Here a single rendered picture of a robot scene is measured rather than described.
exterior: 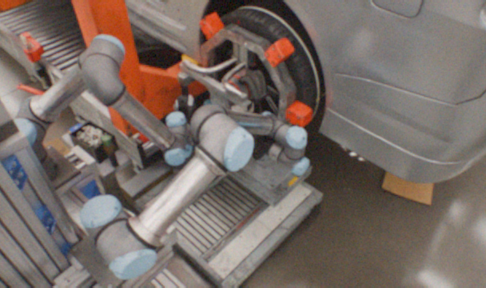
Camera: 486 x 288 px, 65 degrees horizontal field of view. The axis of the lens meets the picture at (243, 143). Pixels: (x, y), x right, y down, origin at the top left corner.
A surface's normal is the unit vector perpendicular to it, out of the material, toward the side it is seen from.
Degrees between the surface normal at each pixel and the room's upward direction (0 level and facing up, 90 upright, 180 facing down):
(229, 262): 0
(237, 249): 0
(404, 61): 90
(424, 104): 90
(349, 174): 0
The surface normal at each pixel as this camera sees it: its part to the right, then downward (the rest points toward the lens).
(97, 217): -0.08, -0.76
